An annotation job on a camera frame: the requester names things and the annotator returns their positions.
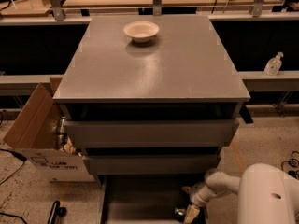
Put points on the black device on floor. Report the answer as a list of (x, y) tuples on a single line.
[(56, 211)]

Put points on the brown cardboard box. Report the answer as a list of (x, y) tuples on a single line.
[(33, 134)]

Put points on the grey open bottom drawer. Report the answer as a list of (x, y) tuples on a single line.
[(144, 199)]

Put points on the cans inside cardboard box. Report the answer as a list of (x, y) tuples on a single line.
[(63, 141)]

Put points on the clear sanitizer pump bottle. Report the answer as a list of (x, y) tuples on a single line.
[(274, 64)]

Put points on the grey middle drawer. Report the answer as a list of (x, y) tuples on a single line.
[(150, 165)]

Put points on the white bowl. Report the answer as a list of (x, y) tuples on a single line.
[(141, 31)]

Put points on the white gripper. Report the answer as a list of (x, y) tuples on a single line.
[(196, 197)]

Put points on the metal railing frame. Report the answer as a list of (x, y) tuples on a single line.
[(155, 3)]

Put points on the grey drawer cabinet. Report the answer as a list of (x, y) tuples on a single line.
[(183, 74)]

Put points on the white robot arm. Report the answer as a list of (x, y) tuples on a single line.
[(266, 195)]

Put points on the grey top drawer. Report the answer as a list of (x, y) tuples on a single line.
[(117, 134)]

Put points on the green soda can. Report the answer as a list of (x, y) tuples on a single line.
[(180, 212)]

